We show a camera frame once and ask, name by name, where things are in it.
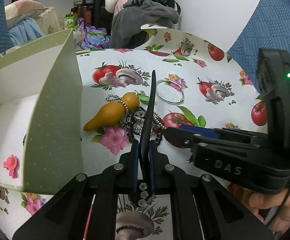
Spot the right blue quilted chair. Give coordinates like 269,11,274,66
227,0,290,88

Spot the silver bead chain tangle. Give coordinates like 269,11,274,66
106,94,166,136

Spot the purple floral cloth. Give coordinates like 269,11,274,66
74,18,110,50

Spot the person's right hand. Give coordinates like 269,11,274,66
242,188,290,233

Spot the green snack bag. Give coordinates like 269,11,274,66
64,12,78,29

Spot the beige floral cushion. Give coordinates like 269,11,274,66
34,7,63,35

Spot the pile of dark clothes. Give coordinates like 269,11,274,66
105,0,181,49

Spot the pink beige pillow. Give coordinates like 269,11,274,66
4,0,47,29

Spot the light blue folded cloth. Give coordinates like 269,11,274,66
9,18,45,46

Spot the orange gourd pendant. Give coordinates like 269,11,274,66
83,92,139,132

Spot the pink flower hair clip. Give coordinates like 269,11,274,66
3,155,18,179

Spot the fruit print vinyl tablecloth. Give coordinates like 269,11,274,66
0,26,267,238

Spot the silver bangle ring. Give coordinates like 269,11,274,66
156,78,186,105

